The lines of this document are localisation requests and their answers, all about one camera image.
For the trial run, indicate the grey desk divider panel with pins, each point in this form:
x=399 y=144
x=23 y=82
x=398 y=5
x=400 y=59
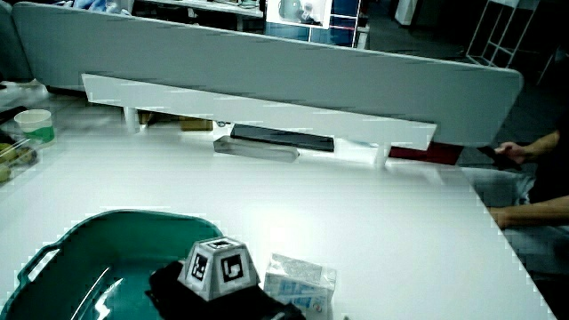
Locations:
x=275 y=66

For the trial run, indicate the black flat keyboard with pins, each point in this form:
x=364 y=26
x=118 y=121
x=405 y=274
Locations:
x=280 y=138

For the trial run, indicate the clear bag of fruit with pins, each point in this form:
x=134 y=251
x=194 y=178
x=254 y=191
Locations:
x=15 y=157

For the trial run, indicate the white green paper cup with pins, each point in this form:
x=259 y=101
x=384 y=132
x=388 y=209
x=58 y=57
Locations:
x=35 y=124

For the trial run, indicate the white blue milk carton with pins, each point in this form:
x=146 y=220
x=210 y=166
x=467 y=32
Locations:
x=298 y=284

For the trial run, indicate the red box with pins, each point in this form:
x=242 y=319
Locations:
x=427 y=154

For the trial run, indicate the clear plastic tray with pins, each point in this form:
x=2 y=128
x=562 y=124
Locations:
x=253 y=150

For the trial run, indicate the teal plastic plate basin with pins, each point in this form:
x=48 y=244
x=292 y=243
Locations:
x=111 y=240

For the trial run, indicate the white desk riser shelf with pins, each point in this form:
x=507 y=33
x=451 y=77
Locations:
x=249 y=111

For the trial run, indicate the brown cardboard box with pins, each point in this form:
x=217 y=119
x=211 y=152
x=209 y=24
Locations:
x=195 y=124

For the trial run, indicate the another person's forearm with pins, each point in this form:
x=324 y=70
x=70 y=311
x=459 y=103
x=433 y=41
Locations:
x=533 y=213
x=542 y=144

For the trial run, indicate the person's right hand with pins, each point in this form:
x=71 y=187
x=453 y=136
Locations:
x=209 y=306

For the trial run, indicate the blue cabinet with poster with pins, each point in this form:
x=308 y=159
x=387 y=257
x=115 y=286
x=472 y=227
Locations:
x=338 y=31

